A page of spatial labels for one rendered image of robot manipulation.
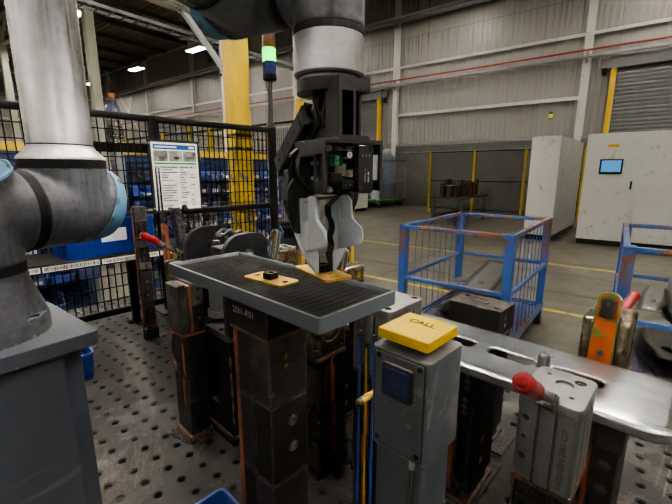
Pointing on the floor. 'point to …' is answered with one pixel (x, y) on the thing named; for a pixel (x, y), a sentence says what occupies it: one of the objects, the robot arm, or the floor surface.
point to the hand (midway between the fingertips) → (321, 260)
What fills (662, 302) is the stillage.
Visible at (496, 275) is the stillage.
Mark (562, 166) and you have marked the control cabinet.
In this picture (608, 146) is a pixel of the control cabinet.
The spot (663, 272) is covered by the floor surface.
